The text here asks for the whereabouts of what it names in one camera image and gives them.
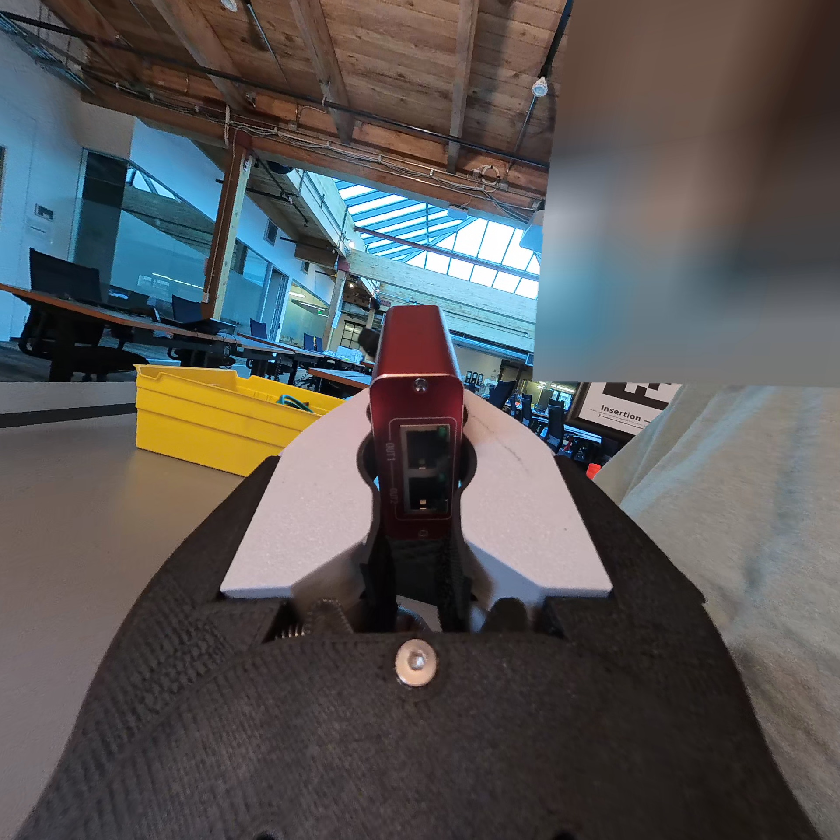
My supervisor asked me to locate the wooden support post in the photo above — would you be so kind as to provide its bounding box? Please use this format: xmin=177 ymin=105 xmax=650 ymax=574
xmin=200 ymin=147 xmax=253 ymax=322

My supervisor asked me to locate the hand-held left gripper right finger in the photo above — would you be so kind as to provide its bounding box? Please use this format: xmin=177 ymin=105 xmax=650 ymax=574
xmin=436 ymin=390 xmax=614 ymax=634

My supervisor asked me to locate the red ethernet splitter box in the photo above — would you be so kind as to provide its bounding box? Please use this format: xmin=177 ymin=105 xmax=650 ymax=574
xmin=369 ymin=305 xmax=467 ymax=539

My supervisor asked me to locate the person's beige sweatshirt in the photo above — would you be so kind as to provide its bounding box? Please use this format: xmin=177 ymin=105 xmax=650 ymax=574
xmin=594 ymin=384 xmax=840 ymax=840

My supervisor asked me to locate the black office chair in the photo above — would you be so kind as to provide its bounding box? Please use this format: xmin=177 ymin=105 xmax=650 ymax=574
xmin=18 ymin=248 xmax=142 ymax=383

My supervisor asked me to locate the brown office desk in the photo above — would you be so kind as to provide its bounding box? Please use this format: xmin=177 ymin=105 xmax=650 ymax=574
xmin=0 ymin=282 xmax=224 ymax=382

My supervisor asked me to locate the black framed tag sign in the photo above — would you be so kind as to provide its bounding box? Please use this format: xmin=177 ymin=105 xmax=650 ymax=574
xmin=567 ymin=382 xmax=683 ymax=442

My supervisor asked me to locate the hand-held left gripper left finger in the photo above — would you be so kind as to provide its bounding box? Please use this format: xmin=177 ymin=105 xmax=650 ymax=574
xmin=222 ymin=392 xmax=398 ymax=634

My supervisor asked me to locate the yellow plastic bin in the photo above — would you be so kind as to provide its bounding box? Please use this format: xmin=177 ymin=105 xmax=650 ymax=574
xmin=134 ymin=364 xmax=365 ymax=476

